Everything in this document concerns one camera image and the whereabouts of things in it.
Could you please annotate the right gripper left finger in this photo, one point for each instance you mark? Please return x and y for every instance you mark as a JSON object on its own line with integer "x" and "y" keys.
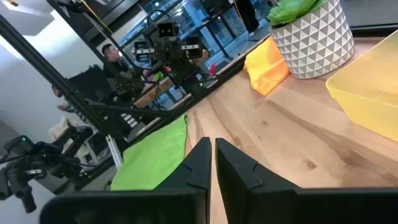
{"x": 192, "y": 180}

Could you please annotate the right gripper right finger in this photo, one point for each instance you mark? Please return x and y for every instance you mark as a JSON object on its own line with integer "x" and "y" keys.
{"x": 242, "y": 186}

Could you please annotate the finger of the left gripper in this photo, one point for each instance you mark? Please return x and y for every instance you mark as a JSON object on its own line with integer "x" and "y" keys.
{"x": 144, "y": 51}
{"x": 192, "y": 46}

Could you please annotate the green microfiber towel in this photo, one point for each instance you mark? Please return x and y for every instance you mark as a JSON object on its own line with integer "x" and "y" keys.
{"x": 149, "y": 155}

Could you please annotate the orange microfiber towel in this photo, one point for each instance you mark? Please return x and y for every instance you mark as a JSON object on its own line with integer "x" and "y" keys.
{"x": 264, "y": 68}

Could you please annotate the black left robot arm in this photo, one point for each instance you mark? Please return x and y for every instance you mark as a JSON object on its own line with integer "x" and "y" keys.
{"x": 186, "y": 77}

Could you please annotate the black spare robot arm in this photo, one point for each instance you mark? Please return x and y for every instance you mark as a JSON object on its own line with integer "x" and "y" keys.
{"x": 31, "y": 161}

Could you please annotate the person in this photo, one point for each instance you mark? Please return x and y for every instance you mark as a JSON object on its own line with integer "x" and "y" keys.
{"x": 66, "y": 108}
{"x": 247, "y": 15}
{"x": 113, "y": 62}

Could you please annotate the green succulent plant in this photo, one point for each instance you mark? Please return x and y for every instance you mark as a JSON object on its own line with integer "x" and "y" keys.
{"x": 289, "y": 11}

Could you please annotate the white triangle-patterned plant pot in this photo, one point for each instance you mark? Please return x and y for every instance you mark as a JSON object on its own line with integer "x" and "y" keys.
{"x": 314, "y": 46}

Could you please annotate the yellow translucent plastic bin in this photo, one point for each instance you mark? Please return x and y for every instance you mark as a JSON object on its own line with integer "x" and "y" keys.
{"x": 370, "y": 93}

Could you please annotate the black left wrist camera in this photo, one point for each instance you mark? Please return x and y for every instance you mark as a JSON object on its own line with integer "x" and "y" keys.
{"x": 165, "y": 29}

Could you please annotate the black aluminium table frame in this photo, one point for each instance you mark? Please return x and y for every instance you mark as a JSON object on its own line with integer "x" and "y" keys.
{"x": 31, "y": 53}

